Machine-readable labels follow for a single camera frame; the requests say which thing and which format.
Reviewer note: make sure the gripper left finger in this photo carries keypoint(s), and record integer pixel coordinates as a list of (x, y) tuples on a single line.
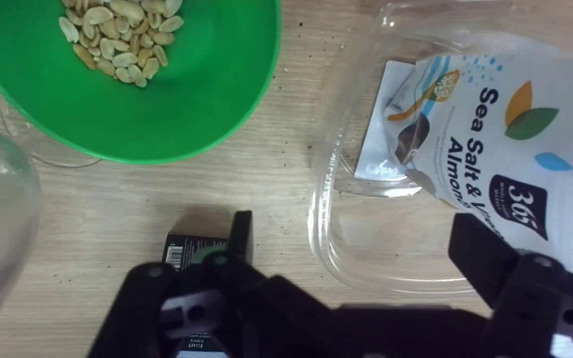
[(237, 293)]

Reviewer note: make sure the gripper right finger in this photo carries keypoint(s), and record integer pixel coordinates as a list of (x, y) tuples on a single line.
[(525, 288)]

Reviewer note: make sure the clear plastic bowl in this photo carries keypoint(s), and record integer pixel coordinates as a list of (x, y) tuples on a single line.
[(366, 238)]

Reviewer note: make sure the green plastic bowl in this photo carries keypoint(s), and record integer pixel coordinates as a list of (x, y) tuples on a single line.
[(167, 99)]

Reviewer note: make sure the small black box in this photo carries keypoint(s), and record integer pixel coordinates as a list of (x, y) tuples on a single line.
[(187, 251)]

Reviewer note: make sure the white snack packet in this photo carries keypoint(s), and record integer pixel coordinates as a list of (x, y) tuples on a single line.
[(495, 144)]

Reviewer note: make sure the heap of peanuts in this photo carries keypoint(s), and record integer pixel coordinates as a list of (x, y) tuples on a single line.
[(122, 40)]

